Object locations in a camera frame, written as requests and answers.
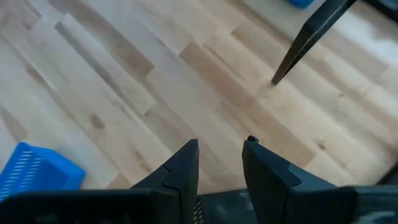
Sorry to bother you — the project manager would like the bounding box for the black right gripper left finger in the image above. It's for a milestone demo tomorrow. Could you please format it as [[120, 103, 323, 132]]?
[[131, 139, 200, 224]]

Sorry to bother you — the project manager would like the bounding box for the black plastic basket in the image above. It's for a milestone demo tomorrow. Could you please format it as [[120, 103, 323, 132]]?
[[0, 185, 398, 224]]

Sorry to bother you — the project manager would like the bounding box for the blue plastic basket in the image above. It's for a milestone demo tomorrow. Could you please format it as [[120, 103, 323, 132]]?
[[284, 0, 315, 9], [0, 141, 87, 203]]

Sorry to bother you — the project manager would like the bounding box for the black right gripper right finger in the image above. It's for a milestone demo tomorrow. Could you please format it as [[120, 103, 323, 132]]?
[[242, 136, 357, 224]]

